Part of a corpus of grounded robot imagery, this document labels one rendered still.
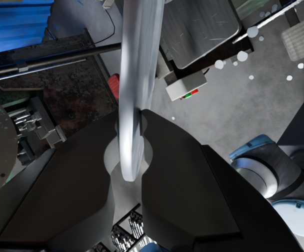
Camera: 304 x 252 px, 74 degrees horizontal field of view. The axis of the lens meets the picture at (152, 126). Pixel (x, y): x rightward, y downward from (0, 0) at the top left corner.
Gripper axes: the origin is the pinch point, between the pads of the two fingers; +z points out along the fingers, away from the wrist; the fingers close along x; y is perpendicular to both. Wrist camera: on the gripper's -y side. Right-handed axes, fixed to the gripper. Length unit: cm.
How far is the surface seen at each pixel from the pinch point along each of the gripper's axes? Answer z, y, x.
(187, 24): 29.1, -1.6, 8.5
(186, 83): 49, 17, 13
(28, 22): 242, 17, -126
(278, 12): 72, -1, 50
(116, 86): 49, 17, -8
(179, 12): 30.5, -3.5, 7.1
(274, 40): 87, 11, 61
